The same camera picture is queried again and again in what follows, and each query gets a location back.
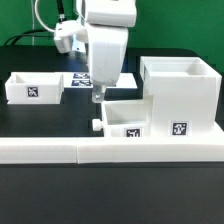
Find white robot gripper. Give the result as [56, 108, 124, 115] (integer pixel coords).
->
[86, 25, 128, 103]

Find white front drawer tray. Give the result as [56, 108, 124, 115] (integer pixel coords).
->
[92, 99, 152, 137]

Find white drawer tray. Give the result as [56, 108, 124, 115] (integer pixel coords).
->
[5, 72, 64, 104]
[92, 99, 152, 137]

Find white drawer cabinet box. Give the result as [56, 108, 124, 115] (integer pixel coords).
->
[140, 56, 222, 137]

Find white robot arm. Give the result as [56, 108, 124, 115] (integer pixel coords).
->
[76, 0, 137, 103]

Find white marker sheet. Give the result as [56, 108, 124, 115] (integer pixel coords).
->
[63, 72, 137, 89]

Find white L-shaped fence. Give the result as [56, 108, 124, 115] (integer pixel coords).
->
[0, 136, 224, 164]

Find black cables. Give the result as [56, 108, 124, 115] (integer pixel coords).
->
[3, 0, 83, 47]

